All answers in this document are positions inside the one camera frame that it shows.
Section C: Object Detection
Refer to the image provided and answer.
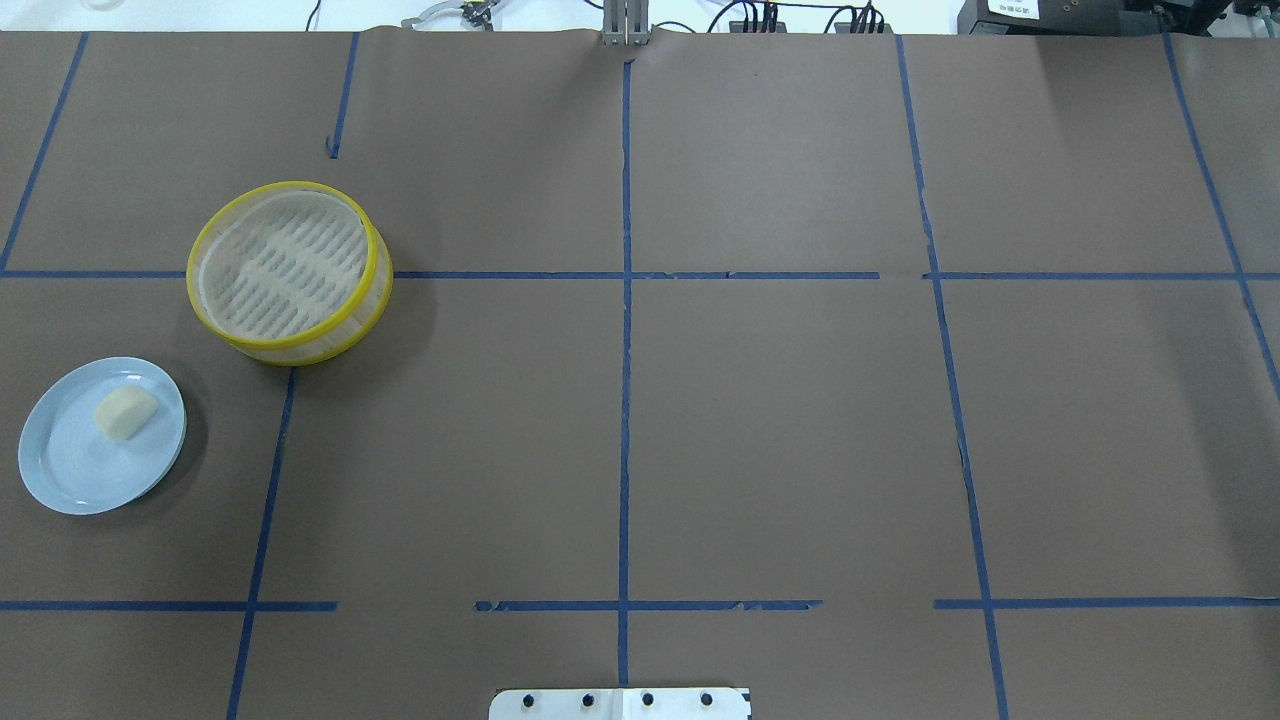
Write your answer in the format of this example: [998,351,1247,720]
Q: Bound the white steamed bun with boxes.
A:
[92,384,159,442]

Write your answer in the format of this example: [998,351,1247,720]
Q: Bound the yellow bamboo steamer basket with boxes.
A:
[186,181,394,366]

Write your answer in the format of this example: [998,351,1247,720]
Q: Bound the light blue plate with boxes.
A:
[17,357,187,515]

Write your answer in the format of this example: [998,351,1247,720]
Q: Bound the aluminium frame post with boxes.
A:
[596,0,652,47]

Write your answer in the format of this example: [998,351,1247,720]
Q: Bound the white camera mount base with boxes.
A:
[488,687,753,719]

